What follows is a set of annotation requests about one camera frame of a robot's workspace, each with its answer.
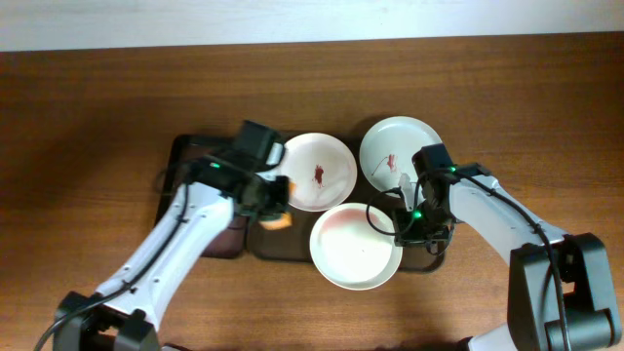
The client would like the green and orange sponge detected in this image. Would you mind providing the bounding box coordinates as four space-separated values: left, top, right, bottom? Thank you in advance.
259 176 295 230

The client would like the white plate with red blob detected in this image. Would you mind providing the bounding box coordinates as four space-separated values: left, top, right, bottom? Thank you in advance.
277 133 358 212

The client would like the white plate with pink smear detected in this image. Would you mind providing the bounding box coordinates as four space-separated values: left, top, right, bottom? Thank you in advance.
309 203 403 291

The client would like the white plate with red streak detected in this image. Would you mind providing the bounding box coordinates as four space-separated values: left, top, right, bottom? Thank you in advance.
359 116 443 191

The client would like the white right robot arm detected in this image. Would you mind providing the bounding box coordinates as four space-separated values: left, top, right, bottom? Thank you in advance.
393 143 623 351

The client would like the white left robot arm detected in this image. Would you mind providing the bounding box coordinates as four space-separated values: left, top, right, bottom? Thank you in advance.
36 155 289 350

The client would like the small black sponge tray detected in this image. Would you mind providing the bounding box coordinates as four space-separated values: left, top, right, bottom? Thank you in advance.
154 134 254 259

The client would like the large brown serving tray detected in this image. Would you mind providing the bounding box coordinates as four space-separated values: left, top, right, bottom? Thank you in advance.
245 136 446 274

